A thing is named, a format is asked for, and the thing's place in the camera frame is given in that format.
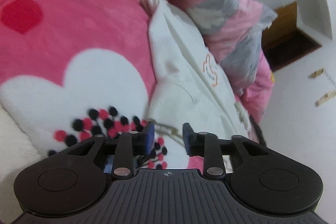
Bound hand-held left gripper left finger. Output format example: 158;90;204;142
67;121;155;180

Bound wooden door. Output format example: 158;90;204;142
262;2;298;50

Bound white sweatshirt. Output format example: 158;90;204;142
110;0;254;159

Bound dark wooden door frame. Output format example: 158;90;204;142
264;27;323;73

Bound pink floral fleece blanket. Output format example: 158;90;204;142
0;0;200;214

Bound pink grey floral duvet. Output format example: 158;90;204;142
136;0;279;122

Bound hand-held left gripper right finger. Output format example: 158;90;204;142
182;122;269;180

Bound white fleece cloth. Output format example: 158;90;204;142
0;106;42;188

